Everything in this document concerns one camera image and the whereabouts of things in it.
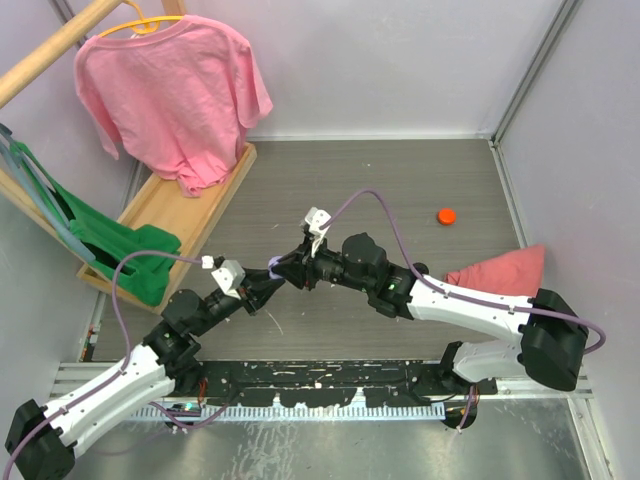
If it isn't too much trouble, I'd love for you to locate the grey-blue clothes hanger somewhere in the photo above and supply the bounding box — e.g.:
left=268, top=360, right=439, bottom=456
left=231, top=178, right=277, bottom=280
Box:
left=1, top=124, right=96, bottom=263

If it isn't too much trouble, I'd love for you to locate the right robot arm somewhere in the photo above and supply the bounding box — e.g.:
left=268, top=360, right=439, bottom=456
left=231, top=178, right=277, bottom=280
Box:
left=269, top=233, right=588, bottom=394

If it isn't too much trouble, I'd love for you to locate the green t-shirt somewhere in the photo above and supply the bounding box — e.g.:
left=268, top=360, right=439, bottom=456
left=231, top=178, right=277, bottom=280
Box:
left=17, top=141, right=181, bottom=306

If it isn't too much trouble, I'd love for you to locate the yellow clothes hanger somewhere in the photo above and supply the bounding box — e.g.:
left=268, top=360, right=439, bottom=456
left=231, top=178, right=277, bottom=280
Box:
left=99, top=0, right=187, bottom=37

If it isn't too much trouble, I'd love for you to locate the orange earbud case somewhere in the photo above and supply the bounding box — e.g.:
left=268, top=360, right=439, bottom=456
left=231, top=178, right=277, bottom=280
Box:
left=437, top=208, right=457, bottom=226

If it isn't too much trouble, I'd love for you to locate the black earbud charging case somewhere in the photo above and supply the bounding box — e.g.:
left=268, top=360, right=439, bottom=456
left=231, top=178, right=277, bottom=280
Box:
left=413, top=262, right=429, bottom=275

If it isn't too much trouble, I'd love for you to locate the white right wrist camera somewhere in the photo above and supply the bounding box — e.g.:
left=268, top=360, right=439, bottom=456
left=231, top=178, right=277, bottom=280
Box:
left=304, top=207, right=332, bottom=258

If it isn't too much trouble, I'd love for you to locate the grey slotted cable duct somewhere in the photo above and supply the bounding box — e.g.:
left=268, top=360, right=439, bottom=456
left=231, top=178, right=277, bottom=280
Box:
left=124, top=402, right=446, bottom=424

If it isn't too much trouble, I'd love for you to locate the aluminium corner frame post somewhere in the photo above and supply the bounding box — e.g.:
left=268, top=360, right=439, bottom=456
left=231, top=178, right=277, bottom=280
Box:
left=489, top=0, right=583, bottom=148

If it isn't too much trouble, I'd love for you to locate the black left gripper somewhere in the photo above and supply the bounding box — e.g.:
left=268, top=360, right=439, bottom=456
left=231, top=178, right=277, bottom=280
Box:
left=191, top=267, right=283, bottom=337

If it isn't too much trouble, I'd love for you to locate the wooden rack base tray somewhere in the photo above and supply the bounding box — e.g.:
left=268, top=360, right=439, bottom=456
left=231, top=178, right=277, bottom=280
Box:
left=76, top=140, right=258, bottom=315

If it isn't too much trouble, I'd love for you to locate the lilac earbud case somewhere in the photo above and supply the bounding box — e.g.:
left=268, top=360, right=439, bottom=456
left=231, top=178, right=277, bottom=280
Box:
left=268, top=256, right=283, bottom=280

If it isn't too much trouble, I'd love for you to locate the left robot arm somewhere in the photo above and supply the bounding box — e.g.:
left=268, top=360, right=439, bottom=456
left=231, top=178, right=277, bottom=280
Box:
left=3, top=269, right=285, bottom=479

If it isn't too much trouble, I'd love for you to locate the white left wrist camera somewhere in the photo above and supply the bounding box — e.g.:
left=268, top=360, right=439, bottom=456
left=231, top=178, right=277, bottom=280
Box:
left=211, top=260, right=246, bottom=300

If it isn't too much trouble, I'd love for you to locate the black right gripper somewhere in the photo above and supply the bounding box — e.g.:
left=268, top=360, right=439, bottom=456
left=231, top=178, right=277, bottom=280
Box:
left=272, top=233, right=373, bottom=294

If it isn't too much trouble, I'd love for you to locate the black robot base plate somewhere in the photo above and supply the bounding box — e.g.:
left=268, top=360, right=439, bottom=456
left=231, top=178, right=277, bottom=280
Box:
left=165, top=359, right=469, bottom=408

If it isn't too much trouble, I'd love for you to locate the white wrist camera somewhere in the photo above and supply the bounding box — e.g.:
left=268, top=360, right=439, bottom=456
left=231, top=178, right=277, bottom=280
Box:
left=304, top=207, right=332, bottom=258
left=211, top=260, right=246, bottom=300

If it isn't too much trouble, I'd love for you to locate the wooden hanging rod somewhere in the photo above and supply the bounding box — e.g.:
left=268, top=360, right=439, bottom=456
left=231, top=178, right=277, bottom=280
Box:
left=1, top=0, right=121, bottom=107

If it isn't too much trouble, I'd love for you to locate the pink t-shirt on hanger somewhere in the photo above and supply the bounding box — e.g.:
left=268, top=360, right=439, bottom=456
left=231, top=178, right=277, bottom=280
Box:
left=74, top=15, right=273, bottom=197

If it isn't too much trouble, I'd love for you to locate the salmon pink folded cloth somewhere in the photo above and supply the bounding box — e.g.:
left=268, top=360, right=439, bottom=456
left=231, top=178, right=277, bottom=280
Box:
left=444, top=244, right=546, bottom=297

